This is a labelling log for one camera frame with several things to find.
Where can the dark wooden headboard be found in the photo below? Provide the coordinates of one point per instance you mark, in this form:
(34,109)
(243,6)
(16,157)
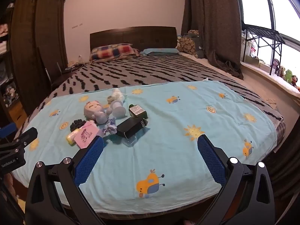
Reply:
(133,34)

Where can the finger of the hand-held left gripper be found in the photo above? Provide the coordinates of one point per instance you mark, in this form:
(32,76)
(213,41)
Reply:
(7,131)
(28,134)

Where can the window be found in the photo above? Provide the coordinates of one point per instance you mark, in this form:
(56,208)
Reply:
(255,2)

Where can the open shelf with clothes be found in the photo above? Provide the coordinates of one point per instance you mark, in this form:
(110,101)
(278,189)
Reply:
(4,63)

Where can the dark wooden wardrobe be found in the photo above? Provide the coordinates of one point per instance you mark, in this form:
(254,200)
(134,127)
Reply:
(37,46)

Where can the smiley print cushion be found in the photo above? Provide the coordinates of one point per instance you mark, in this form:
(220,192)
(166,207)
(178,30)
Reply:
(187,43)

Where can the plaid pillow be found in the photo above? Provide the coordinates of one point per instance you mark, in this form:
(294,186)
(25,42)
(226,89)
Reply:
(112,51)

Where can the clear plastic case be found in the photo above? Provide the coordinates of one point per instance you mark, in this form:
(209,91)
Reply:
(132,141)

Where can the white yarn ball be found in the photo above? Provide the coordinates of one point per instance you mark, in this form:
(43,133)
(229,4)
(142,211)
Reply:
(117,95)

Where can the black metal rack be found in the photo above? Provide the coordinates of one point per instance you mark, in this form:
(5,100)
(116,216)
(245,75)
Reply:
(262,31)

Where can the teal pillow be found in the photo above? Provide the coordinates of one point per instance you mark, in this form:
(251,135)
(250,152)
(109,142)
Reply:
(159,51)

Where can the green frog plush toy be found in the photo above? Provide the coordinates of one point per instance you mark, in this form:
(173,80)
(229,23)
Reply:
(287,75)

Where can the green bottle with white label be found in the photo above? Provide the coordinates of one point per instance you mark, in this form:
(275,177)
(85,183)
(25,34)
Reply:
(137,111)

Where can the cluttered nightstand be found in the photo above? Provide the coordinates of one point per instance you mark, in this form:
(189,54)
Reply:
(72,68)

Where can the purple floral scrunchie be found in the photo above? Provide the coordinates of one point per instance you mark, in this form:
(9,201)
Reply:
(110,127)

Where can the lavender thread spool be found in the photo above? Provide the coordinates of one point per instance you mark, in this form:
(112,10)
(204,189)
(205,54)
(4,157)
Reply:
(118,109)

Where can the brown curtain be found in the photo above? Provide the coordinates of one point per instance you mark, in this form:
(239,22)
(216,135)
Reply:
(211,23)

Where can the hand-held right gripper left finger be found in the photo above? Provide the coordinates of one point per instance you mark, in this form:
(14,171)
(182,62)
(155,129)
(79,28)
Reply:
(90,161)

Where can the brown monkey plush toy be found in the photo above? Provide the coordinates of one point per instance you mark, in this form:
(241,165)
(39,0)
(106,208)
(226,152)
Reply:
(295,80)

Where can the black scrunchie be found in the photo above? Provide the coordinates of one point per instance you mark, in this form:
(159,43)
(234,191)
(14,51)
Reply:
(77,124)

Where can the grey black striped blanket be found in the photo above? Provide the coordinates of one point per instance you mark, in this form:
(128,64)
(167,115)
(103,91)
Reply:
(145,71)

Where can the light blue printed bed sheet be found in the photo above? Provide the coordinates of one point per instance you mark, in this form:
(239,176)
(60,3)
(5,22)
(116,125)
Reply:
(164,145)

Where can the purple monkey plush toy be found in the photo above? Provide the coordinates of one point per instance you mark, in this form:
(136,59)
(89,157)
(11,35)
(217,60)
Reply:
(275,65)

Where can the pink printed card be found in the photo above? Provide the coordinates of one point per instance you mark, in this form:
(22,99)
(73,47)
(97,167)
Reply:
(85,134)

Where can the black cardboard box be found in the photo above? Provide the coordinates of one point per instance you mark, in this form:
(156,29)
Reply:
(131,126)

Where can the grey plush doll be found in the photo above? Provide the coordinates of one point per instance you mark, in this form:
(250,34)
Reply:
(93,110)

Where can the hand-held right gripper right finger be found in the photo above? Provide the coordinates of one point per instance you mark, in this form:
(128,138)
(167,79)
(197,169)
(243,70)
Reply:
(211,159)

